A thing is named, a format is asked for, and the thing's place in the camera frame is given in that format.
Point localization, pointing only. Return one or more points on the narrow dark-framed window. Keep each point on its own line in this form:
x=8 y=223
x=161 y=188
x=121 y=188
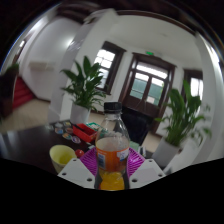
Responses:
x=193 y=85

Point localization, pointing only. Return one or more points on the white wall unit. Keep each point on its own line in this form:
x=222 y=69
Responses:
x=41 y=65

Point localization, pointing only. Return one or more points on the pale yellow printed mug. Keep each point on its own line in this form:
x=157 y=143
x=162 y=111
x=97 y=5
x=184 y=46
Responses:
x=60 y=156

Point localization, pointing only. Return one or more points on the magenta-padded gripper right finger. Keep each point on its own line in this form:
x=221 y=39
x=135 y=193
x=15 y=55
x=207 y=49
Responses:
x=146 y=171

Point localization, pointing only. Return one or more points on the red carpeted staircase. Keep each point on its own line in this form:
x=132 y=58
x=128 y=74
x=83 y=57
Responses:
x=22 y=93

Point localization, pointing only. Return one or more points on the dark wooden glazed door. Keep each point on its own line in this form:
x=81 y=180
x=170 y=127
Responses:
x=150 y=83

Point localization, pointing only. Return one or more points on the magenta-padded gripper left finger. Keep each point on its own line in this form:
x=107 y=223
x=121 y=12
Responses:
x=77 y=173

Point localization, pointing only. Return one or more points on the small red round object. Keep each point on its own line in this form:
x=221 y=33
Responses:
x=79 y=153

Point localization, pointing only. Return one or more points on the large potted leafy plant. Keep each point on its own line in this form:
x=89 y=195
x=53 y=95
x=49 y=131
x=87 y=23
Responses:
x=181 y=116

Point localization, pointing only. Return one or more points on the black chair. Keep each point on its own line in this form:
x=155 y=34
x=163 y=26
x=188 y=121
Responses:
x=138 y=125

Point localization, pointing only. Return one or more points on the small potted leafy plant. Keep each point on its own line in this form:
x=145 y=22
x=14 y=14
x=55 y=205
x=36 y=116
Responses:
x=85 y=83

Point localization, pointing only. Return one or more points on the green exit sign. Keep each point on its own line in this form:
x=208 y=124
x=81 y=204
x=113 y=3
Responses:
x=149 y=53

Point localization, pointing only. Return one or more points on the green book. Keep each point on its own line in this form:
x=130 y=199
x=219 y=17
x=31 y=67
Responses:
x=95 y=125

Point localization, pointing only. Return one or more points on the wide dark-framed window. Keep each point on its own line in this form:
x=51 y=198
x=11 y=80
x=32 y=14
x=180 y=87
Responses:
x=106 y=65

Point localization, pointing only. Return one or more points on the orange drink plastic bottle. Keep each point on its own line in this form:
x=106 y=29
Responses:
x=112 y=156

